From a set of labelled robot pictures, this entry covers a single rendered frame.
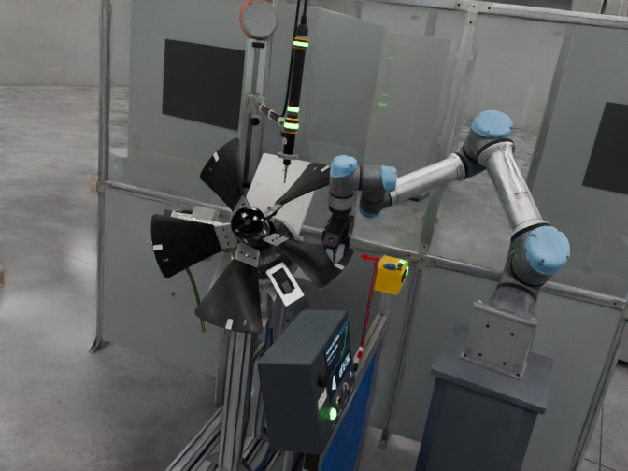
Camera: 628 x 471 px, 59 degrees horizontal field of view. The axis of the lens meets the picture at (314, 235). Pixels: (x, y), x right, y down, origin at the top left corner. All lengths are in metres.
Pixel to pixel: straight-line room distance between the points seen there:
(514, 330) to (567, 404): 1.18
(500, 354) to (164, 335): 2.03
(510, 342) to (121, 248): 2.17
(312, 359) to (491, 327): 0.72
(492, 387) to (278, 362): 0.74
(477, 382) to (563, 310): 1.04
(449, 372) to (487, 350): 0.13
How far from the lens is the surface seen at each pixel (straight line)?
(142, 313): 3.24
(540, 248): 1.59
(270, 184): 2.25
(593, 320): 2.61
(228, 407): 2.41
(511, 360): 1.68
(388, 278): 2.05
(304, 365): 1.04
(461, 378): 1.62
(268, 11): 2.47
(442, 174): 1.82
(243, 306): 1.84
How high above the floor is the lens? 1.79
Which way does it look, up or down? 18 degrees down
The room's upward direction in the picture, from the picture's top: 8 degrees clockwise
